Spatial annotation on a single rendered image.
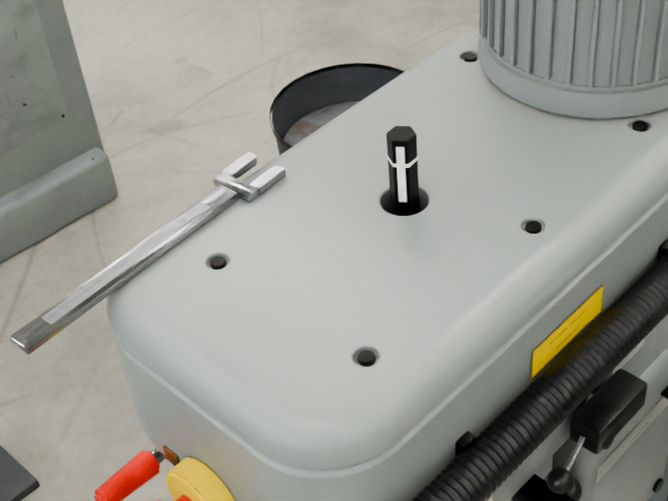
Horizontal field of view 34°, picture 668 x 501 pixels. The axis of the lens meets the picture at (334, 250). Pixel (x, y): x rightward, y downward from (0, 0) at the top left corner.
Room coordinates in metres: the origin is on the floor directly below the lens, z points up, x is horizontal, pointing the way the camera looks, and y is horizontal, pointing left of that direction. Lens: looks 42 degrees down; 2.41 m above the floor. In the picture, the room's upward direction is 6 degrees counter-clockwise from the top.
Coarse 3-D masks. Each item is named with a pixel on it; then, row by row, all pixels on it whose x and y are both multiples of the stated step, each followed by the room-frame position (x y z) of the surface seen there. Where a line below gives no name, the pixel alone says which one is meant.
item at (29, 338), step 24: (240, 168) 0.68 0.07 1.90; (216, 192) 0.66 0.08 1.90; (240, 192) 0.66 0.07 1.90; (192, 216) 0.63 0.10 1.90; (144, 240) 0.61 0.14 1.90; (168, 240) 0.61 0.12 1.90; (120, 264) 0.59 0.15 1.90; (144, 264) 0.59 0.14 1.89; (96, 288) 0.56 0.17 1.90; (48, 312) 0.55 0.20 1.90; (72, 312) 0.54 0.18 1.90; (24, 336) 0.52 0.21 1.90; (48, 336) 0.53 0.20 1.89
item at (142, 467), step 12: (144, 456) 0.56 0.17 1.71; (156, 456) 0.57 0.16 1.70; (120, 468) 0.55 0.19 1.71; (132, 468) 0.55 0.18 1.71; (144, 468) 0.55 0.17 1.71; (156, 468) 0.56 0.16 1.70; (108, 480) 0.54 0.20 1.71; (120, 480) 0.54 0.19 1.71; (132, 480) 0.54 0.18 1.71; (144, 480) 0.55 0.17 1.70; (96, 492) 0.54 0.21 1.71; (108, 492) 0.53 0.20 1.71; (120, 492) 0.53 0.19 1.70; (132, 492) 0.54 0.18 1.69
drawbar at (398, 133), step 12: (396, 132) 0.63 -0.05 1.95; (408, 132) 0.63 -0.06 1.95; (396, 144) 0.62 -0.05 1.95; (408, 144) 0.62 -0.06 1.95; (396, 156) 0.62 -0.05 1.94; (408, 156) 0.62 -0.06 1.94; (396, 168) 0.62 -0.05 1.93; (408, 168) 0.62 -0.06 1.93; (396, 180) 0.62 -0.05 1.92; (408, 180) 0.62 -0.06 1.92; (396, 192) 0.62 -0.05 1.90; (408, 192) 0.62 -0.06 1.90; (396, 204) 0.63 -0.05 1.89; (408, 204) 0.62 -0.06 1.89
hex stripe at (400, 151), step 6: (396, 150) 0.62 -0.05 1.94; (402, 150) 0.62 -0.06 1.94; (402, 156) 0.62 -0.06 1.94; (402, 162) 0.62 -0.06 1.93; (402, 168) 0.62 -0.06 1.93; (402, 174) 0.62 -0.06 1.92; (402, 180) 0.62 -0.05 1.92; (402, 186) 0.62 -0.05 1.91; (402, 192) 0.62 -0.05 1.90; (402, 198) 0.62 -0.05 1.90
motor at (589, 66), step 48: (480, 0) 0.81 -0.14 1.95; (528, 0) 0.74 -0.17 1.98; (576, 0) 0.71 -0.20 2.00; (624, 0) 0.71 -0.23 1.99; (480, 48) 0.80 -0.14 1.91; (528, 48) 0.73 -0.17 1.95; (576, 48) 0.71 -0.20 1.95; (624, 48) 0.71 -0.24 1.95; (528, 96) 0.73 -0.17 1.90; (576, 96) 0.71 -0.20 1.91; (624, 96) 0.70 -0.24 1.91
